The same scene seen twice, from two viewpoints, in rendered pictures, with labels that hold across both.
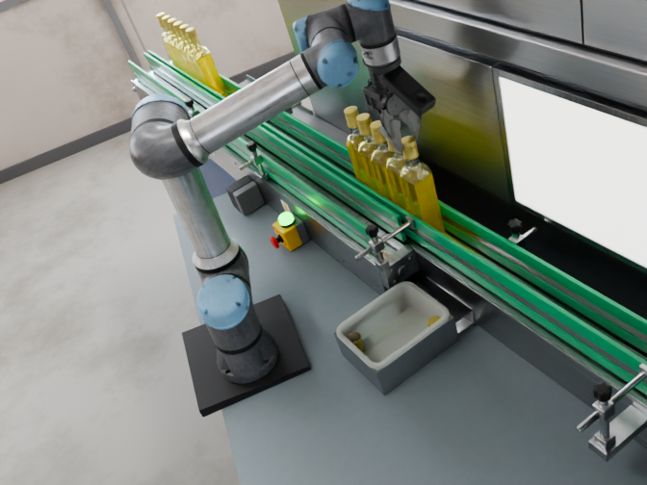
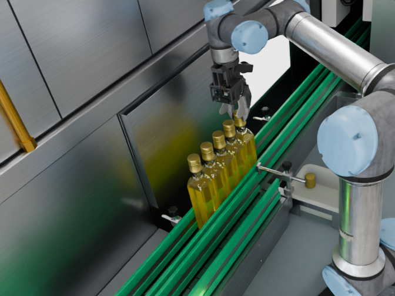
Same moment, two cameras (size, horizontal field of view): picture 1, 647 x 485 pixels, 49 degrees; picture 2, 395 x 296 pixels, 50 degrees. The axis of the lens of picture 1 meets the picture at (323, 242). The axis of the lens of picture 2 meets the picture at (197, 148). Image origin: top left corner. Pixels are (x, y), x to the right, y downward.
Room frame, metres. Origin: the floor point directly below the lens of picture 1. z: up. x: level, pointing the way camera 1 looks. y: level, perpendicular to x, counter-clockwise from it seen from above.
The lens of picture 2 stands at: (1.91, 0.66, 1.87)
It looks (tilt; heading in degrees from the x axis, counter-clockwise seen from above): 37 degrees down; 245
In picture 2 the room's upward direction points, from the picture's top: 13 degrees counter-clockwise
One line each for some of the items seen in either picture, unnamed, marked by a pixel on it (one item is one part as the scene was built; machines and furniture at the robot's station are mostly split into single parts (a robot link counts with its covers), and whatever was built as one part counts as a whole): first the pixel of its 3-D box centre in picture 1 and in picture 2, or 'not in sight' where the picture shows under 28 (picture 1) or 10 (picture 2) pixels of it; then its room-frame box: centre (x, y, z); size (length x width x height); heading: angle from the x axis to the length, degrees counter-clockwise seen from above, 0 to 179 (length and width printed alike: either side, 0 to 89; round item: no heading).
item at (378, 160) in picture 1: (392, 184); (226, 178); (1.43, -0.21, 0.99); 0.06 x 0.06 x 0.21; 22
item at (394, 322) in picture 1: (395, 333); (325, 195); (1.14, -0.08, 0.80); 0.22 x 0.17 x 0.09; 111
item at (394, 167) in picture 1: (407, 191); (236, 167); (1.38, -0.23, 0.99); 0.06 x 0.06 x 0.21; 20
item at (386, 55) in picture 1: (379, 51); (225, 51); (1.34, -0.24, 1.37); 0.08 x 0.08 x 0.05
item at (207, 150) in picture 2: (365, 124); (207, 151); (1.49, -0.19, 1.14); 0.04 x 0.04 x 0.04
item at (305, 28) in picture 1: (324, 35); (248, 32); (1.33, -0.14, 1.45); 0.11 x 0.11 x 0.08; 87
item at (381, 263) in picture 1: (385, 242); (280, 175); (1.28, -0.14, 0.95); 0.17 x 0.03 x 0.12; 111
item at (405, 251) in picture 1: (399, 268); (277, 196); (1.29, -0.15, 0.85); 0.09 x 0.04 x 0.07; 111
